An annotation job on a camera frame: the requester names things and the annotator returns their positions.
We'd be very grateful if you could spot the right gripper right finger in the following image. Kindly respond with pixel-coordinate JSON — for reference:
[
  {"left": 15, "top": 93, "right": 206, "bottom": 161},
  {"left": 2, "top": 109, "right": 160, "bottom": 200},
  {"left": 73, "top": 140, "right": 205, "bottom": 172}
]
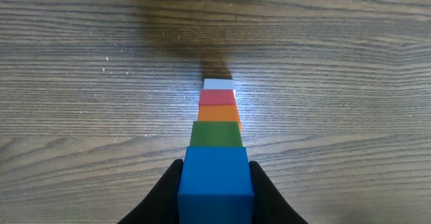
[{"left": 248, "top": 160, "right": 309, "bottom": 224}]

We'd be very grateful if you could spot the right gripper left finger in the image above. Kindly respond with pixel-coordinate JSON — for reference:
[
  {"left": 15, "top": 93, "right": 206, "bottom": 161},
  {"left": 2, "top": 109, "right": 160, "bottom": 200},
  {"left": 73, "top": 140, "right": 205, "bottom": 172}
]
[{"left": 117, "top": 158, "right": 185, "bottom": 224}]

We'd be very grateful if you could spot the blue cube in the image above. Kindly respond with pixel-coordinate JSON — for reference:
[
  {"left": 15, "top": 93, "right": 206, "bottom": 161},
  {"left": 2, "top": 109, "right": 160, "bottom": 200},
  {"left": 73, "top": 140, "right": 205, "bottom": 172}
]
[{"left": 176, "top": 145, "right": 255, "bottom": 224}]

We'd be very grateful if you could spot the green cube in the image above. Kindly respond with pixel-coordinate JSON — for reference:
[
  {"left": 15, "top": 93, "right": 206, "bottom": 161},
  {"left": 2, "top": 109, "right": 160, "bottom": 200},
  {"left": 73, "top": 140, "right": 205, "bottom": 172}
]
[{"left": 189, "top": 120, "right": 244, "bottom": 148}]

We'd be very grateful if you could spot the red cube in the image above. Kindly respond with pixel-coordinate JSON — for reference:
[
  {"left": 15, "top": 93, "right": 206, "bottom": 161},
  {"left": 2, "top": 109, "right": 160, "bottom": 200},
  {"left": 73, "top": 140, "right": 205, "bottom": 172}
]
[{"left": 198, "top": 89, "right": 238, "bottom": 107}]

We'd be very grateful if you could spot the orange cube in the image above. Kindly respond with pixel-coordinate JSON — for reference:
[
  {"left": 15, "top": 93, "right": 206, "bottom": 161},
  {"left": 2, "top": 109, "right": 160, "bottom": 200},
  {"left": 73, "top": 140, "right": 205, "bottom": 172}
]
[{"left": 197, "top": 104, "right": 242, "bottom": 131}]

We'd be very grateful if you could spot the white cube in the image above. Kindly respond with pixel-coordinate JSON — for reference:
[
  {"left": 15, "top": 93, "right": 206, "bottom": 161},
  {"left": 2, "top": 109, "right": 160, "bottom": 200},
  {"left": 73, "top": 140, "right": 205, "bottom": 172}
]
[{"left": 202, "top": 78, "right": 237, "bottom": 99}]

